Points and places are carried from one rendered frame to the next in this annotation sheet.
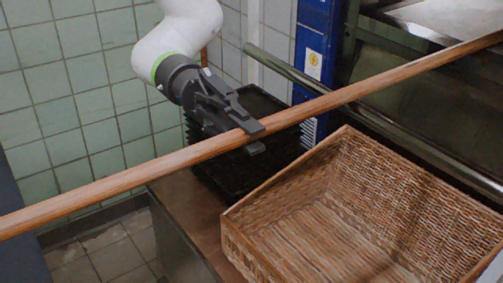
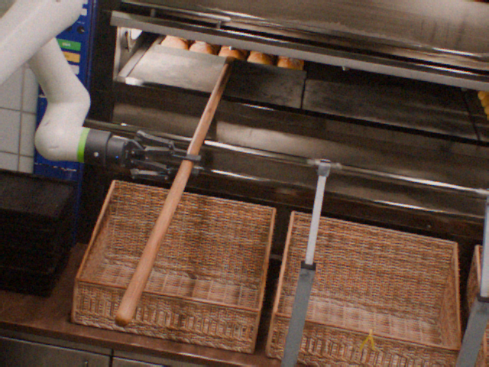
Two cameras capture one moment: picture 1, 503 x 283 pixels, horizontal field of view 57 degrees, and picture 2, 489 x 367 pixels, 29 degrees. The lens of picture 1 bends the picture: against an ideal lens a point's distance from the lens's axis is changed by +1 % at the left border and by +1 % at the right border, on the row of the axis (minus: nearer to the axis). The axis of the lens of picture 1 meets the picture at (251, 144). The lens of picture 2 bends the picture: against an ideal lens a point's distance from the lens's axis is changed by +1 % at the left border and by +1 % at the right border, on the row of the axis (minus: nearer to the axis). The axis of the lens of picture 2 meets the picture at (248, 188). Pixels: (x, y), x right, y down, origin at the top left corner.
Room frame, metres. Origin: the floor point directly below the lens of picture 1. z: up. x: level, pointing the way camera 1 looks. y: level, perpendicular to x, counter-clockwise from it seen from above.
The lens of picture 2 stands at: (-0.87, 1.75, 2.14)
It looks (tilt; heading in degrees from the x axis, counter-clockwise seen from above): 23 degrees down; 307
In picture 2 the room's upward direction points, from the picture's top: 10 degrees clockwise
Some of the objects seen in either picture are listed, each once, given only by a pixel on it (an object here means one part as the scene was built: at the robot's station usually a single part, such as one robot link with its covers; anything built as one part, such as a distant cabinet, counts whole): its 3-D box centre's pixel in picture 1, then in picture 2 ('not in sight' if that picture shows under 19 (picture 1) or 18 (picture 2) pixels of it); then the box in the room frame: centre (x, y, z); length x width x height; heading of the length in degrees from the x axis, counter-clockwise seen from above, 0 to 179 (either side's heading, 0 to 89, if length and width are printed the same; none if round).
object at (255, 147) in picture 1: (246, 141); (185, 170); (0.64, 0.01, 1.17); 0.07 x 0.03 x 0.01; 35
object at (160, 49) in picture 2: not in sight; (235, 49); (1.32, -0.96, 1.20); 0.55 x 0.36 x 0.03; 35
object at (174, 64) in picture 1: (183, 80); (99, 147); (0.83, 0.14, 1.19); 0.12 x 0.06 x 0.09; 125
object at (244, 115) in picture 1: (237, 106); (177, 148); (0.66, 0.02, 1.23); 0.05 x 0.01 x 0.03; 35
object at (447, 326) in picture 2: not in sight; (365, 296); (0.36, -0.60, 0.72); 0.56 x 0.49 x 0.28; 34
